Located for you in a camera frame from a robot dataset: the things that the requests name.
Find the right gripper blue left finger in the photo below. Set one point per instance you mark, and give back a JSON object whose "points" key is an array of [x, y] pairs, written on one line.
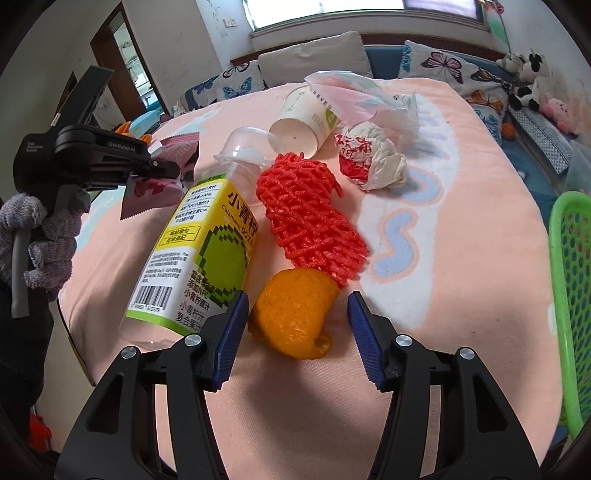
{"points": [[114, 436]]}

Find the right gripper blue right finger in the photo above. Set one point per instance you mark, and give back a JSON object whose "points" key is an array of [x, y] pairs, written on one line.
{"points": [[480, 436]]}

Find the dark red snack wrapper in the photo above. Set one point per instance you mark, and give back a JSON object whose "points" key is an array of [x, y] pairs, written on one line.
{"points": [[143, 193]]}

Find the plastic lime juice bottle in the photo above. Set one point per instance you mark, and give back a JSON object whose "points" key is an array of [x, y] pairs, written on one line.
{"points": [[201, 258]]}

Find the orange peel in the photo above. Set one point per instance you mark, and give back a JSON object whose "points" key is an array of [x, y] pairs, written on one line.
{"points": [[289, 315]]}

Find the red foam fruit net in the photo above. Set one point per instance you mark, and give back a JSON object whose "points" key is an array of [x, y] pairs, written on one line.
{"points": [[297, 195]]}

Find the white paper cup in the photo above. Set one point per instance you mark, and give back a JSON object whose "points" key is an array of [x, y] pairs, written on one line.
{"points": [[304, 124]]}

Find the pink white plastic bag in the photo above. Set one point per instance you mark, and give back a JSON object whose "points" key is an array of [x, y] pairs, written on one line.
{"points": [[356, 99]]}

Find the white red paper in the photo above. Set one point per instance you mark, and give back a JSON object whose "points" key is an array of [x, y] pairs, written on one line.
{"points": [[369, 158]]}

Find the left hand grey glove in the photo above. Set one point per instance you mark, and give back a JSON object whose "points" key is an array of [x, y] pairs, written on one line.
{"points": [[52, 252]]}

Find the butterfly pillow left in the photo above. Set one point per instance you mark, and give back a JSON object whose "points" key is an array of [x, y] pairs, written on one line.
{"points": [[237, 81]]}

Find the butterfly pillow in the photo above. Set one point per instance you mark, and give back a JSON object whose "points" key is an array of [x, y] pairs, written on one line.
{"points": [[237, 81], [487, 93]]}

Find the green plastic basket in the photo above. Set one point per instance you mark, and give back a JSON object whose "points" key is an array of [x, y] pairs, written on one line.
{"points": [[569, 249]]}

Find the window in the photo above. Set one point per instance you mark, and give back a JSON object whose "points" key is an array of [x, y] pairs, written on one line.
{"points": [[263, 13]]}

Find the pink fleece blanket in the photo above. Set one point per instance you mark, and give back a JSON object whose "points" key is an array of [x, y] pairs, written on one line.
{"points": [[458, 257]]}

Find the beige cushion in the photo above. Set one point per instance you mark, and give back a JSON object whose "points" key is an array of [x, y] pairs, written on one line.
{"points": [[343, 52]]}

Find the small orange ball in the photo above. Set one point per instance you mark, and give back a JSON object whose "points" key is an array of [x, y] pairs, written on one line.
{"points": [[508, 131]]}

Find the patterned grey cloth strip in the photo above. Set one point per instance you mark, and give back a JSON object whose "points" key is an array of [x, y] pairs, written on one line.
{"points": [[551, 142]]}

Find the pink plush toy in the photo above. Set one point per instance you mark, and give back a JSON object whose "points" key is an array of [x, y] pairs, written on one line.
{"points": [[558, 112]]}

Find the butterfly pillow right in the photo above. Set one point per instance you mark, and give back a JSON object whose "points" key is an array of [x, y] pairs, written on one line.
{"points": [[487, 93]]}

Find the cow plush toy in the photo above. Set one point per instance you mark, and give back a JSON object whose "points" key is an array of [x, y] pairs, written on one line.
{"points": [[526, 93]]}

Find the grey plush toy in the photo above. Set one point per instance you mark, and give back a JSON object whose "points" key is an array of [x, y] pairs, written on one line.
{"points": [[512, 63]]}

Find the brown door frame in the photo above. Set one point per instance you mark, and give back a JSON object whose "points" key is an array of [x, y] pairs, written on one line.
{"points": [[108, 55]]}

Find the wall light switch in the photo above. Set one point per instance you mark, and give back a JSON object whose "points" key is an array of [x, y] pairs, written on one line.
{"points": [[229, 22]]}

